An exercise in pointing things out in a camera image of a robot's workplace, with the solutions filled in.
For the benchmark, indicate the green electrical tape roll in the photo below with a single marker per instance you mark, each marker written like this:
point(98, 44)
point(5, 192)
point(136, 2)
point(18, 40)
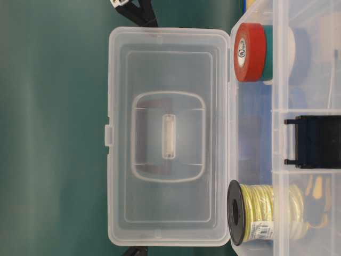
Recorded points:
point(267, 73)

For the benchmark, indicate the black plastic latch clip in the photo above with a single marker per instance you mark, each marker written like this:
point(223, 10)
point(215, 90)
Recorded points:
point(317, 142)

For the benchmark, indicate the red electrical tape roll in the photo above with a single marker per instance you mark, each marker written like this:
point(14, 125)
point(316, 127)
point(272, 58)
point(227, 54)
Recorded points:
point(249, 52)

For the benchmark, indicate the yellow black pliers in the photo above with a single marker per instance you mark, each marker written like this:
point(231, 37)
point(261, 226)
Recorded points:
point(317, 201)

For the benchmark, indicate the white tape roll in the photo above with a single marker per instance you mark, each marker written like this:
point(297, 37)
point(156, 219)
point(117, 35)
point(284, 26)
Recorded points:
point(291, 54)

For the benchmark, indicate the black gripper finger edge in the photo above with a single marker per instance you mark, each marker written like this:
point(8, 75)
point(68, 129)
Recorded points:
point(136, 251)

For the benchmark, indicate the yellow wire spool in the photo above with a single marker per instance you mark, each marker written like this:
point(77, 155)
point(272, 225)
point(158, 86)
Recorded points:
point(250, 212)

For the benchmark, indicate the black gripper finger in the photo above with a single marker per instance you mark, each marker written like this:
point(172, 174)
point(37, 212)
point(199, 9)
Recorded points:
point(142, 15)

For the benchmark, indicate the clear plastic tool box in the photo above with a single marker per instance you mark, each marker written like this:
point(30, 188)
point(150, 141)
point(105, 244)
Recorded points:
point(181, 127)

